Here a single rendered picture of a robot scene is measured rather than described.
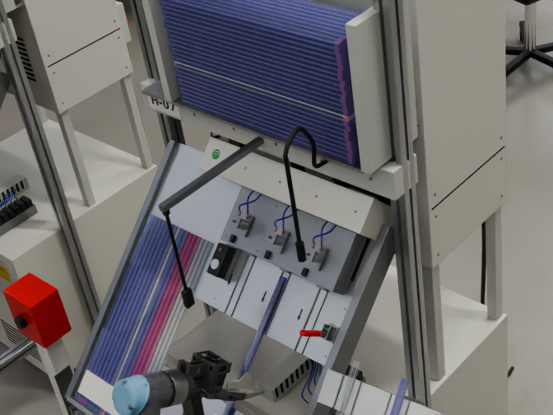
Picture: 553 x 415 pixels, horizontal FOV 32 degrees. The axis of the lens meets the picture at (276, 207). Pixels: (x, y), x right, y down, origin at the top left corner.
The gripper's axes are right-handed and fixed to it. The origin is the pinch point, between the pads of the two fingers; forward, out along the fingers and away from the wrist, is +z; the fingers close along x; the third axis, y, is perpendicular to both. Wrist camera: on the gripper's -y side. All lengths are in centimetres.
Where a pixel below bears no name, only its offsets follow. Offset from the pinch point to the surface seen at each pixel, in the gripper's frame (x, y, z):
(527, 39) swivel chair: 102, 91, 291
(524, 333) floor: 5, -10, 158
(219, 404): 3.5, -7.4, -1.0
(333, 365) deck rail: -21.0, 12.6, 3.2
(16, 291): 89, -13, 3
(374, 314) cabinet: 9, 6, 64
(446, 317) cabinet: -8, 11, 72
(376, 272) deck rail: -21.0, 33.0, 10.3
